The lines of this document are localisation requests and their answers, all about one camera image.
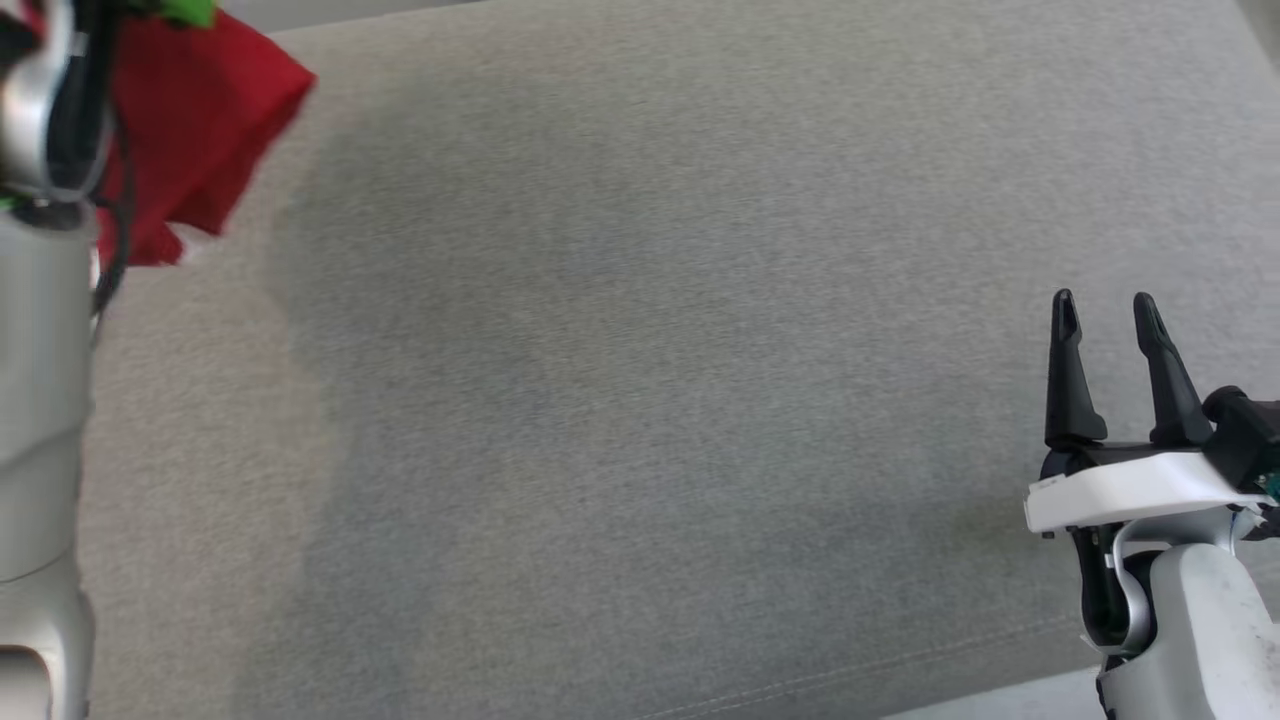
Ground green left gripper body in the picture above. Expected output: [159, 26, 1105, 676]
[118, 0, 216, 28]

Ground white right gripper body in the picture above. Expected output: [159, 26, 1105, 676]
[1025, 440, 1266, 538]

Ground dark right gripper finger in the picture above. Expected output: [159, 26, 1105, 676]
[1045, 290, 1108, 449]
[1133, 292, 1214, 446]

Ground red shirt with white sleeves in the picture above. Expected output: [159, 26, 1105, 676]
[95, 5, 319, 269]

